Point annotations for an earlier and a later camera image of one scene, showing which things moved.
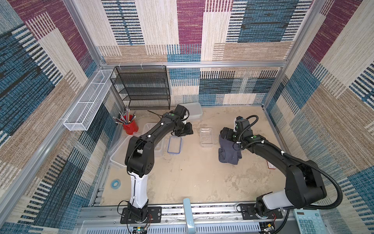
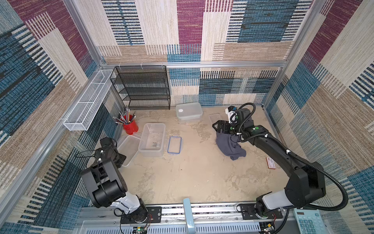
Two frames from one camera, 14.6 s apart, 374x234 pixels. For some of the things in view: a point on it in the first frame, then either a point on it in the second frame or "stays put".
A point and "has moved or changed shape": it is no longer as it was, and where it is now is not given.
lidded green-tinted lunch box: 195,110 stays put
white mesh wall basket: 81,117 stays put
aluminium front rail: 219,219 stays put
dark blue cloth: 229,152 has moved or changed shape
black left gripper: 190,131 → 121,157
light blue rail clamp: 189,216 stays put
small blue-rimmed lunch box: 206,137 → 215,117
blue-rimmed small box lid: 174,145 stays put
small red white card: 270,165 stays put
